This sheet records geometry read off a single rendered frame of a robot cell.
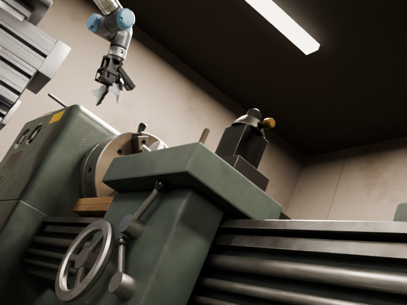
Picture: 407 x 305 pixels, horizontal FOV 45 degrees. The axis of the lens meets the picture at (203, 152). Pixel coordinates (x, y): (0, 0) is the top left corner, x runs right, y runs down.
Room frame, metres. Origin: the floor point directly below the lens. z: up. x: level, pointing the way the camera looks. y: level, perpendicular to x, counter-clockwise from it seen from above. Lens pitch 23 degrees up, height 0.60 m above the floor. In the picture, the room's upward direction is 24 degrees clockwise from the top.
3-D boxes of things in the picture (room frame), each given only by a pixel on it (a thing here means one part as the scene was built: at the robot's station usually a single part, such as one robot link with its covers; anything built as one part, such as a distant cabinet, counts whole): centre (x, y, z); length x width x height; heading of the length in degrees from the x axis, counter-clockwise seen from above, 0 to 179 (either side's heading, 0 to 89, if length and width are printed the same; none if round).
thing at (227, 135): (1.01, -0.07, 1.07); 0.07 x 0.07 x 0.10; 31
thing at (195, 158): (0.98, -0.14, 0.90); 0.53 x 0.30 x 0.06; 121
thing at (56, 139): (1.91, 0.40, 1.06); 0.59 x 0.48 x 0.39; 31
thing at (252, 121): (1.00, -0.07, 1.14); 0.08 x 0.08 x 0.03
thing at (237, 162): (1.02, -0.06, 1.00); 0.20 x 0.10 x 0.05; 31
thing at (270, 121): (0.96, -0.10, 1.14); 0.04 x 0.02 x 0.02; 31
